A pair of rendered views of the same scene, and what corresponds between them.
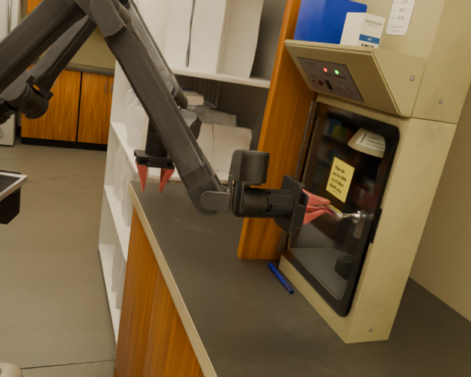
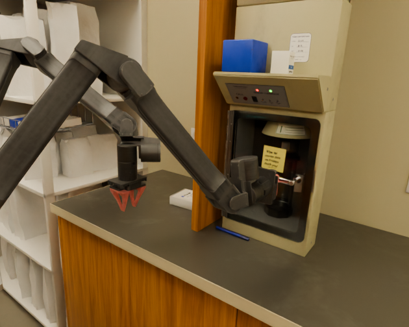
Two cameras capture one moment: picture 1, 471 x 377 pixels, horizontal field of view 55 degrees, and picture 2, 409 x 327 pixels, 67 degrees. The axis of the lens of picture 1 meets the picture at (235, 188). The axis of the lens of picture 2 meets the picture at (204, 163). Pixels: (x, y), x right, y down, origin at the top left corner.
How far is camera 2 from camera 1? 0.52 m
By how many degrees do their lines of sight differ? 30
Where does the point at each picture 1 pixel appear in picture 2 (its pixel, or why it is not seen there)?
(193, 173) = (221, 187)
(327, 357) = (308, 270)
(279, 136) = (208, 139)
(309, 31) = (239, 65)
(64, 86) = not seen: outside the picture
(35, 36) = (63, 108)
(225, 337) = (256, 289)
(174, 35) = not seen: hidden behind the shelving
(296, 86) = (212, 102)
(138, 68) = (163, 117)
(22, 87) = not seen: outside the picture
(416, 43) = (319, 66)
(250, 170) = (252, 171)
